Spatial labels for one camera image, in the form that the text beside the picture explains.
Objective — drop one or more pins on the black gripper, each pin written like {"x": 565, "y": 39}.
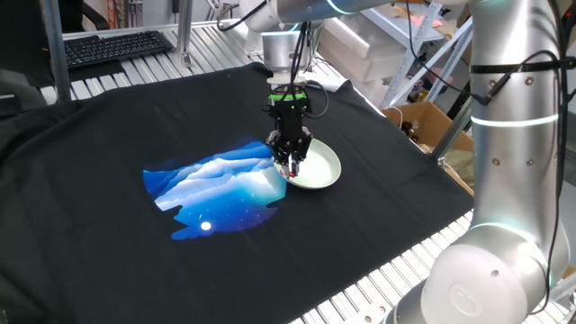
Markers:
{"x": 291, "y": 117}

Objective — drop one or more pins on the red plastic clamp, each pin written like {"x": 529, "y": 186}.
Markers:
{"x": 293, "y": 173}

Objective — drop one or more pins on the pale green plate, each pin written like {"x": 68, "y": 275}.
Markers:
{"x": 321, "y": 168}

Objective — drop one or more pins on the brown cardboard box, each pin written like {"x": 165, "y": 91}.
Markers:
{"x": 427, "y": 118}

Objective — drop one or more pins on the white metal shelf rack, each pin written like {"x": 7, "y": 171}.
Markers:
{"x": 407, "y": 67}

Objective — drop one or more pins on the olive cloth bag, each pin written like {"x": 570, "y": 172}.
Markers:
{"x": 459, "y": 164}

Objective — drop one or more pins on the black keyboard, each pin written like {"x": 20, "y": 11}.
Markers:
{"x": 117, "y": 47}

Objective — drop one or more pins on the black t-shirt with blue print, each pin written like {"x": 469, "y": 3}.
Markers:
{"x": 90, "y": 202}

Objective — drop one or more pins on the aluminium frame post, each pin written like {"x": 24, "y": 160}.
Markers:
{"x": 183, "y": 31}
{"x": 452, "y": 130}
{"x": 57, "y": 54}

